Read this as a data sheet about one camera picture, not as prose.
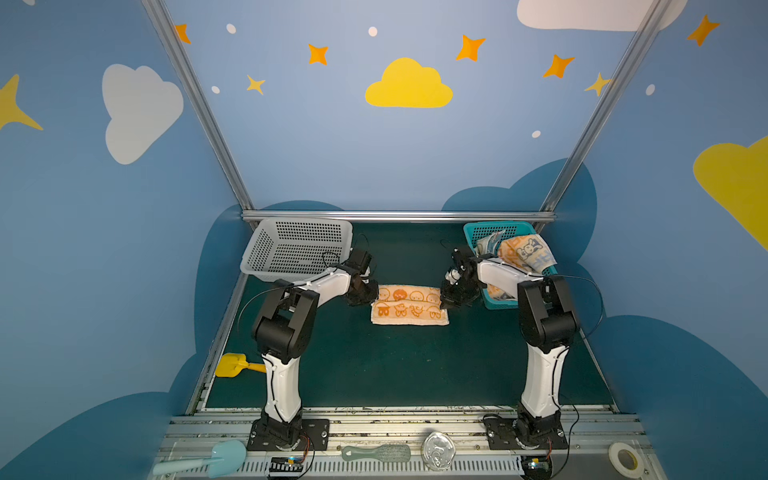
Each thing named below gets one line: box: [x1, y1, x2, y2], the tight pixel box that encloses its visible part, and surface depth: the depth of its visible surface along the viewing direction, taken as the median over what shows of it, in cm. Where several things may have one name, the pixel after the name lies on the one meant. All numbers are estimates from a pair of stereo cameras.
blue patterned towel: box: [475, 230, 506, 257], surface depth 107 cm
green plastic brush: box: [341, 444, 412, 462], surface depth 73 cm
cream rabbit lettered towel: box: [498, 234, 557, 273], surface depth 106 cm
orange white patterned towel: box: [371, 284, 450, 325], surface depth 98 cm
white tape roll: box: [608, 442, 644, 479], surface depth 72 cm
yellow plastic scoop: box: [216, 353, 267, 378], surface depth 86 cm
